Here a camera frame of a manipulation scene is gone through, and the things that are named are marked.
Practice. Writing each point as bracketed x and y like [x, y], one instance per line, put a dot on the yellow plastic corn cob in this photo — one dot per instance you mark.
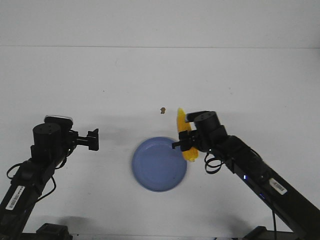
[189, 152]

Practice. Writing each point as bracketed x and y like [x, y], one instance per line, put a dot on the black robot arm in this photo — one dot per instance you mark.
[53, 143]
[202, 132]

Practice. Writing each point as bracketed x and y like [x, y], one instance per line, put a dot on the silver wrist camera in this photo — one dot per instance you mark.
[58, 119]
[196, 117]

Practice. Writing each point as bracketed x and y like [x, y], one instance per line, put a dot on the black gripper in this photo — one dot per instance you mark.
[73, 140]
[187, 139]

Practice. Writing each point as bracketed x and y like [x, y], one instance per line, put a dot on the small brown table mark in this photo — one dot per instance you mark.
[163, 110]

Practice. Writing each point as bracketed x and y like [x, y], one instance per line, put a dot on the blue round plate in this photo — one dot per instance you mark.
[158, 167]

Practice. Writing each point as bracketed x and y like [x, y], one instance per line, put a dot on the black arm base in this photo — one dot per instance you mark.
[261, 233]
[49, 231]

